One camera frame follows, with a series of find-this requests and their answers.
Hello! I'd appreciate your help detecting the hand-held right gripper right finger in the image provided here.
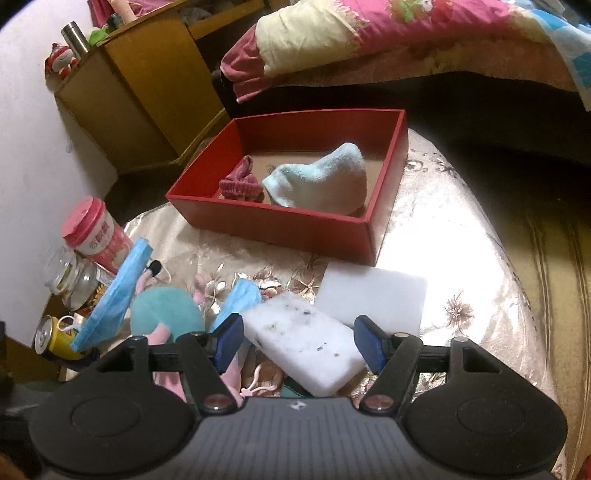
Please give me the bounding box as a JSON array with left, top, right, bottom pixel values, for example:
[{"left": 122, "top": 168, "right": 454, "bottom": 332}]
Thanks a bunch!
[{"left": 353, "top": 315, "right": 502, "bottom": 415}]

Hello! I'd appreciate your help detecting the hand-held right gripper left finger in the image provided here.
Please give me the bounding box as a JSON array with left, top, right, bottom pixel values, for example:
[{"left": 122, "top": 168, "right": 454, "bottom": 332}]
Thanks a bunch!
[{"left": 95, "top": 314, "right": 245, "bottom": 416}]

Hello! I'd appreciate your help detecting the speckled white sponge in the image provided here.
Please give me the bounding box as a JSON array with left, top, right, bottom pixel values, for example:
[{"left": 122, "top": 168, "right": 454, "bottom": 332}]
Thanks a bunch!
[{"left": 240, "top": 290, "right": 370, "bottom": 398}]

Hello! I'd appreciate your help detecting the pink pig plush toy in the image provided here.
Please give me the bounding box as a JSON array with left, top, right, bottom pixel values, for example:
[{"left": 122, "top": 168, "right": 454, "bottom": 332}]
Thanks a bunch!
[{"left": 129, "top": 261, "right": 245, "bottom": 407}]

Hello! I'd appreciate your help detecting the red cardboard box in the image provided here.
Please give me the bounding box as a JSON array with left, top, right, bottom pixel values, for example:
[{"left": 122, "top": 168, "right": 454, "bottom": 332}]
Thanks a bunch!
[{"left": 165, "top": 109, "right": 408, "bottom": 267}]

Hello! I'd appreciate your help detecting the blue face mask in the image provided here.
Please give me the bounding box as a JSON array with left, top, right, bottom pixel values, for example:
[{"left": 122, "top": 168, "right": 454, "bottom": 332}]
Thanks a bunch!
[
  {"left": 205, "top": 279, "right": 263, "bottom": 335},
  {"left": 70, "top": 238, "right": 154, "bottom": 354}
]

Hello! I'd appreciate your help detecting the maroon knitted sock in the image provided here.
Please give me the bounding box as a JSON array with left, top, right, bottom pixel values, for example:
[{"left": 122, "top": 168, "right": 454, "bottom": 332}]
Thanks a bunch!
[{"left": 218, "top": 155, "right": 264, "bottom": 204}]

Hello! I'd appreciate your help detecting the light blue towel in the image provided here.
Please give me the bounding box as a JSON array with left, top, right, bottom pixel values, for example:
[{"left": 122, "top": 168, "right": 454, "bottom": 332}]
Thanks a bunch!
[{"left": 262, "top": 142, "right": 368, "bottom": 215}]

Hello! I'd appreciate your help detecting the clear glass jar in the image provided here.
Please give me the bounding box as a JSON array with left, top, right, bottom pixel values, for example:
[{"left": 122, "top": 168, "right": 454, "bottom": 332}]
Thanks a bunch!
[{"left": 44, "top": 249, "right": 100, "bottom": 310}]

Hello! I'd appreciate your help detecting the yellow drink can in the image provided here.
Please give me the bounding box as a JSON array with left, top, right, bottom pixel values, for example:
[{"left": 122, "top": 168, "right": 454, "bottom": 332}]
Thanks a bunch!
[{"left": 32, "top": 315, "right": 86, "bottom": 363}]

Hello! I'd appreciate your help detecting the wooden cabinet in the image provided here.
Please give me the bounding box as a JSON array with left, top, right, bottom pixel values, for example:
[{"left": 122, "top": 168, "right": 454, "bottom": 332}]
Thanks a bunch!
[{"left": 54, "top": 0, "right": 278, "bottom": 174}]

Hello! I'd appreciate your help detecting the bed with pink quilt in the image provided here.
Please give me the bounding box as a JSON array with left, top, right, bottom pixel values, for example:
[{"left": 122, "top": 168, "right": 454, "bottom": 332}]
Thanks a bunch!
[{"left": 222, "top": 0, "right": 591, "bottom": 112}]

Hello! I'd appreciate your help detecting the red white snowman plush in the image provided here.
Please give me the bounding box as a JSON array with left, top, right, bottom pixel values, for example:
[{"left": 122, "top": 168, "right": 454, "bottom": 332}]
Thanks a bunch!
[{"left": 45, "top": 43, "right": 79, "bottom": 79}]

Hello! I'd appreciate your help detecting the steel thermos bottle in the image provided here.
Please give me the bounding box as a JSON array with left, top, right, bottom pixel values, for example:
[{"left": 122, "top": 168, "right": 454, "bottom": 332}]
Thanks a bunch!
[{"left": 61, "top": 21, "right": 90, "bottom": 58}]

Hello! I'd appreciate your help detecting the pink patterned cloth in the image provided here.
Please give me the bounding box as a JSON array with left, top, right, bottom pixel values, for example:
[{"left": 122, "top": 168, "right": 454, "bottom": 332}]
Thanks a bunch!
[{"left": 90, "top": 0, "right": 185, "bottom": 26}]

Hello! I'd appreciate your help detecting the dark bed frame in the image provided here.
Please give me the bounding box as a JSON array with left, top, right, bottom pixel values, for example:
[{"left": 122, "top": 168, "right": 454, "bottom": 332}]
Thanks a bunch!
[{"left": 212, "top": 69, "right": 591, "bottom": 162}]

